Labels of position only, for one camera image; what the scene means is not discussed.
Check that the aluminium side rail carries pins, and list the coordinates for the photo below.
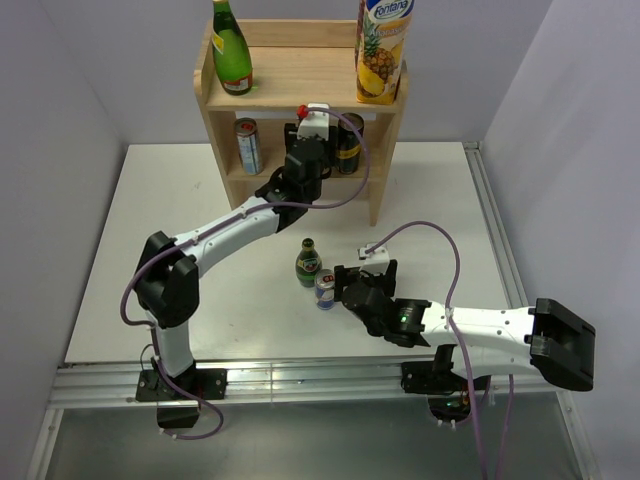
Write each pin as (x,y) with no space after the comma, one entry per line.
(506,264)

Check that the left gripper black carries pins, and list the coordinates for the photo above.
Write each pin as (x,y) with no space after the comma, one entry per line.
(290,136)

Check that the silver energy drink can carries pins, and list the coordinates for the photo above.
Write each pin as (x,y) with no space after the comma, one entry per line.
(248,145)

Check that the wooden two-tier shelf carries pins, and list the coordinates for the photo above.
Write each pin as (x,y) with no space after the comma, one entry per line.
(295,62)

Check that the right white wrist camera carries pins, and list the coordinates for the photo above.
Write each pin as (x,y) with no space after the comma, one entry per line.
(374,260)

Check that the dark black yellow can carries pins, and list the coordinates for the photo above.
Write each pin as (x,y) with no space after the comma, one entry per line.
(348,146)

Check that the blue silver energy can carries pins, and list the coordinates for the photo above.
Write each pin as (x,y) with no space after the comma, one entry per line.
(324,289)

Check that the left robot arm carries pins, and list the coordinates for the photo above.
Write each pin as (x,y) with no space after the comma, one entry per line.
(167,278)

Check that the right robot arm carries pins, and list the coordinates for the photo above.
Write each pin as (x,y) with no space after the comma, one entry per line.
(546,339)

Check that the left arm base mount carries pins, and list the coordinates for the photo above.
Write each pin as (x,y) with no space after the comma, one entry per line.
(207,384)

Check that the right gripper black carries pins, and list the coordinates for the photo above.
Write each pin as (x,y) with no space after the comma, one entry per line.
(344,275)

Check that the green Perrier glass bottle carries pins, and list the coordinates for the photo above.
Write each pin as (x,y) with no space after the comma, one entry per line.
(232,58)

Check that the pineapple juice carton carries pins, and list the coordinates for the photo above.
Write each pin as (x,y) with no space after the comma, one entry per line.
(382,28)

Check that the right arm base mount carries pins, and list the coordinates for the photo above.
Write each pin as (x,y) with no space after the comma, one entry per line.
(446,393)

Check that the green bottle red label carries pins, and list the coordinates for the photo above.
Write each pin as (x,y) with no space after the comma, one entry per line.
(308,263)

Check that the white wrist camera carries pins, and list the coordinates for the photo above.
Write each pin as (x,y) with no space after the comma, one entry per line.
(374,260)
(314,121)

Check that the aluminium front rail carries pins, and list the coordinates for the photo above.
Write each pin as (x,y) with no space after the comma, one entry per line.
(115,385)

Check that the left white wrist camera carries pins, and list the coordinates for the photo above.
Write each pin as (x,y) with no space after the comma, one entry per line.
(314,121)

